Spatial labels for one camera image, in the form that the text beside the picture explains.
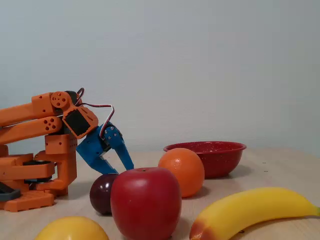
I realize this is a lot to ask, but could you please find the orange fruit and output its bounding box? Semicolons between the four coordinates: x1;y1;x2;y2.
157;147;205;199

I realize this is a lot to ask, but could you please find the yellow banana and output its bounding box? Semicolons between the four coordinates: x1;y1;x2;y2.
189;186;320;240

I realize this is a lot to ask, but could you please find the yellow orange peach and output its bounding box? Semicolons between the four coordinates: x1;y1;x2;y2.
33;216;110;240

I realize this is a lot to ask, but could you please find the orange robot base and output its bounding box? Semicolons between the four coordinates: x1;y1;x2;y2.
0;133;78;213

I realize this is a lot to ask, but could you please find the red apple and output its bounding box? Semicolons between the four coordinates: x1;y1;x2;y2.
110;167;183;240

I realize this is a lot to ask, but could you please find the dark purple plum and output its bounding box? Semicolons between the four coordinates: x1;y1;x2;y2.
89;173;120;216

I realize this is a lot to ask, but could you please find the red speckled enamel bowl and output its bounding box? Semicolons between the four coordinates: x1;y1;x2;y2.
163;141;248;180

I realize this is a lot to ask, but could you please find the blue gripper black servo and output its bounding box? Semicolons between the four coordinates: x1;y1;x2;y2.
75;123;135;176

